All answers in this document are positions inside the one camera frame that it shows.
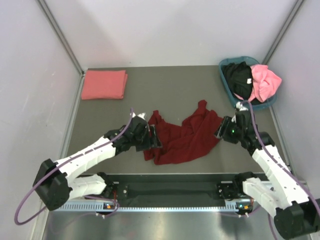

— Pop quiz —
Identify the dark red t-shirt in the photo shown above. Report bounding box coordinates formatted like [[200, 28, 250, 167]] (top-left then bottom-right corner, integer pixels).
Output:
[[143, 100, 223, 165]]

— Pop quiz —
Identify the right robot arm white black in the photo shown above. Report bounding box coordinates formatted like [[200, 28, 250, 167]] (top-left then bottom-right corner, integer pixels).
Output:
[[214, 109, 320, 240]]

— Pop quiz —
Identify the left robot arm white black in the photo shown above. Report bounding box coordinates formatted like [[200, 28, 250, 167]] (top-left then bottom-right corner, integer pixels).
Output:
[[33, 115, 162, 211]]

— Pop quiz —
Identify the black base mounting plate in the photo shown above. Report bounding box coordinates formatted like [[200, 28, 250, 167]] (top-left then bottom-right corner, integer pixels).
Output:
[[107, 173, 250, 207]]

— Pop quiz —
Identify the black t-shirt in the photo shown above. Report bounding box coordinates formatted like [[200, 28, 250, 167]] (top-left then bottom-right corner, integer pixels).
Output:
[[221, 61, 253, 100]]

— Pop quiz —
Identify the pink t-shirt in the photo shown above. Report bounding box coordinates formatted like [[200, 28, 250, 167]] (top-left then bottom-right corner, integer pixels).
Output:
[[248, 64, 282, 103]]

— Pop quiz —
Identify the folded coral red t-shirt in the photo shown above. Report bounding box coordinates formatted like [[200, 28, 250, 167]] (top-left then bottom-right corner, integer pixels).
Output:
[[81, 70, 128, 100]]

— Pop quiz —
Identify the teal plastic basket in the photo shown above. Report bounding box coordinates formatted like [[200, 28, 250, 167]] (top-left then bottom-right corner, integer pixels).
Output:
[[218, 56, 277, 111]]

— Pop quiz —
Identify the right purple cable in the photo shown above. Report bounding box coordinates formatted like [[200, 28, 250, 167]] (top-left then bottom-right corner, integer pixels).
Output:
[[239, 99, 320, 240]]

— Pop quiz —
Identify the purple cable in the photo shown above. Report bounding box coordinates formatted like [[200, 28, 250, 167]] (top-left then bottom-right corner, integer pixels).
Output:
[[14, 107, 135, 225], [239, 99, 320, 240]]

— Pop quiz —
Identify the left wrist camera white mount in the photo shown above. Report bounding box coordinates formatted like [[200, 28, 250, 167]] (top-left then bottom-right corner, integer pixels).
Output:
[[132, 112, 146, 121]]

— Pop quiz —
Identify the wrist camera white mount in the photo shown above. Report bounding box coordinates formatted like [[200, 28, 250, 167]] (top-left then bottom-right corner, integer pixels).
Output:
[[235, 101, 249, 112], [132, 112, 146, 121]]

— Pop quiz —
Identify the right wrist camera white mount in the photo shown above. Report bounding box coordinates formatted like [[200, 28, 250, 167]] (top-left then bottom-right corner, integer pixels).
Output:
[[235, 101, 249, 112]]

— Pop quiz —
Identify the grey slotted cable duct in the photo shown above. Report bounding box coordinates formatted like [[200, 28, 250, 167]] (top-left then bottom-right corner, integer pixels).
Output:
[[56, 200, 254, 213]]

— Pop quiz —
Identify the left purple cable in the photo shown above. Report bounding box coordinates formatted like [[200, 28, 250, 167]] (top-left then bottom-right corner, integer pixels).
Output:
[[14, 107, 135, 225]]

